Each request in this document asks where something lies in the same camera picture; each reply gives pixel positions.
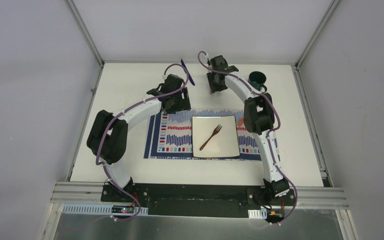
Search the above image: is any white square plate black rim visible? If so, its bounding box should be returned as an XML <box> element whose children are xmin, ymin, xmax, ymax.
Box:
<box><xmin>191</xmin><ymin>115</ymin><xmax>240</xmax><ymax>159</ymax></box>

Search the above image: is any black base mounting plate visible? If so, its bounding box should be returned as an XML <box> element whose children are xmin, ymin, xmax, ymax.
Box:
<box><xmin>100</xmin><ymin>183</ymin><xmax>296</xmax><ymax>219</ymax></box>

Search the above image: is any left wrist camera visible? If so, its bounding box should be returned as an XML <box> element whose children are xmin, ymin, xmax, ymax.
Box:
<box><xmin>146</xmin><ymin>74</ymin><xmax>186</xmax><ymax>99</ymax></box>

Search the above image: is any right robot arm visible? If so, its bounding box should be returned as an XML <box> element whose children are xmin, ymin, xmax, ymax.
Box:
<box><xmin>206</xmin><ymin>71</ymin><xmax>290</xmax><ymax>205</ymax></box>

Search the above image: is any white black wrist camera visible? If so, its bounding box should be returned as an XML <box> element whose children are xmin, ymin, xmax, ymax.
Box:
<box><xmin>207</xmin><ymin>55</ymin><xmax>239</xmax><ymax>73</ymax></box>

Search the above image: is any brown wooden fork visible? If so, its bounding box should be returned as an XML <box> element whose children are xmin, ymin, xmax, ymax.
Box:
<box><xmin>199</xmin><ymin>124</ymin><xmax>223</xmax><ymax>151</ymax></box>

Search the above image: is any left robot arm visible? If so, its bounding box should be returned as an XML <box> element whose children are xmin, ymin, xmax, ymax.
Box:
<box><xmin>86</xmin><ymin>88</ymin><xmax>191</xmax><ymax>203</ymax></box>

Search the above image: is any dark green mug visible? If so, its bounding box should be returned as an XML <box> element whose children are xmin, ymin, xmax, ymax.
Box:
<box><xmin>248</xmin><ymin>71</ymin><xmax>268</xmax><ymax>93</ymax></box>

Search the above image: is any blue plastic knife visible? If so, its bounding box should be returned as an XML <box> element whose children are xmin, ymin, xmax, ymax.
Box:
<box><xmin>180</xmin><ymin>58</ymin><xmax>196</xmax><ymax>86</ymax></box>

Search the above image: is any blue striped placemat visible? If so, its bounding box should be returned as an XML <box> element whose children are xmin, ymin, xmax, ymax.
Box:
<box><xmin>144</xmin><ymin>108</ymin><xmax>272</xmax><ymax>161</ymax></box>

